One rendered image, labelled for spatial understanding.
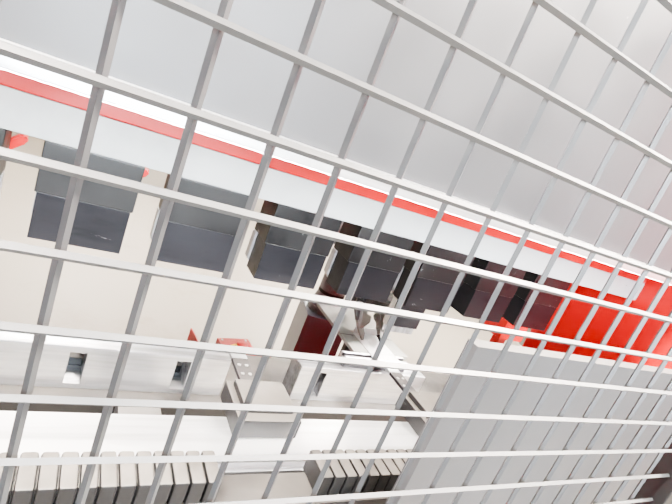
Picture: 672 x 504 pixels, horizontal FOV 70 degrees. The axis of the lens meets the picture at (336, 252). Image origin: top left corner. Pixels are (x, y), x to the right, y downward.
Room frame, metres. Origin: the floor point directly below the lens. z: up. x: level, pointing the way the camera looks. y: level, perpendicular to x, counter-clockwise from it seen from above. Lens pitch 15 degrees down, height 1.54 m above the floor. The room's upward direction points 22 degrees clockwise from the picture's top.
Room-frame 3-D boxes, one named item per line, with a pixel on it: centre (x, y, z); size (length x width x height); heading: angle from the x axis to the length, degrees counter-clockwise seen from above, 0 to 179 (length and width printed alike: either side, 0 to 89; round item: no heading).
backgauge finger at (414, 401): (1.05, -0.30, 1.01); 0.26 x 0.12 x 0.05; 31
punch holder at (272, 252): (1.00, 0.10, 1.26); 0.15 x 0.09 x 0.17; 121
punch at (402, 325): (1.19, -0.23, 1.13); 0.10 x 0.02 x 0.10; 121
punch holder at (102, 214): (0.80, 0.44, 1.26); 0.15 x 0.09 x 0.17; 121
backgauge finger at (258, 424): (0.84, 0.06, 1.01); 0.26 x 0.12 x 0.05; 31
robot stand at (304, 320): (1.91, -0.05, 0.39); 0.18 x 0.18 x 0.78; 18
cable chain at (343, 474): (0.74, -0.25, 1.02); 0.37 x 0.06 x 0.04; 121
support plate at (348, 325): (1.32, -0.15, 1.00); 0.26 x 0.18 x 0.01; 31
